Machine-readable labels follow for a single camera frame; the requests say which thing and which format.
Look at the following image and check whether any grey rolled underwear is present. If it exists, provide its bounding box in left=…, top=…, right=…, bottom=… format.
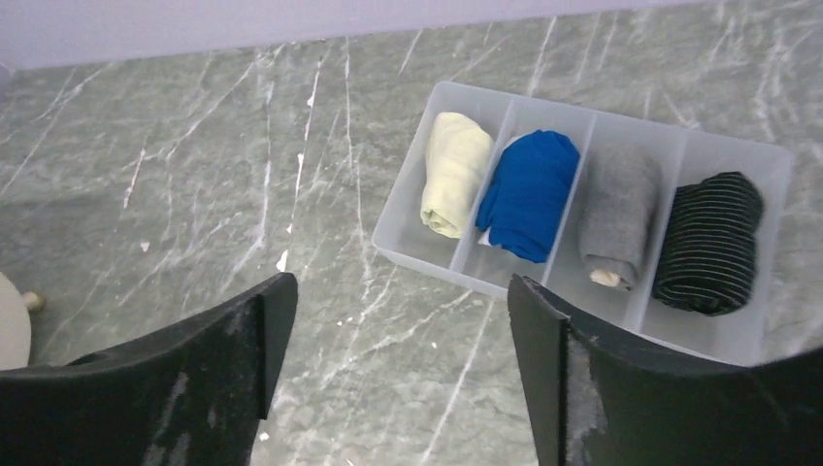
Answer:
left=577, top=146, right=661, bottom=291

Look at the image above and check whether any cream yellow underwear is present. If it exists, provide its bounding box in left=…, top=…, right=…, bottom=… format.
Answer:
left=420, top=112, right=494, bottom=239

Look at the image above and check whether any black striped rolled underwear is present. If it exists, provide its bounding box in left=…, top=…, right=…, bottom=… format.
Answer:
left=651, top=171, right=765, bottom=316

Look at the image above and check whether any cream cylindrical container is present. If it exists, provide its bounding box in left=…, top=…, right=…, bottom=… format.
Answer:
left=1, top=274, right=47, bottom=371

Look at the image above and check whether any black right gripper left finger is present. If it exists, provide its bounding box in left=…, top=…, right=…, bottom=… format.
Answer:
left=1, top=273, right=298, bottom=465

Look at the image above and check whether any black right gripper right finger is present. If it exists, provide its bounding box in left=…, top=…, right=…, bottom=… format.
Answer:
left=508, top=276, right=822, bottom=465

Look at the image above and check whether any clear plastic divided tray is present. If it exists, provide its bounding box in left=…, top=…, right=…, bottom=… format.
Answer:
left=373, top=82, right=794, bottom=366

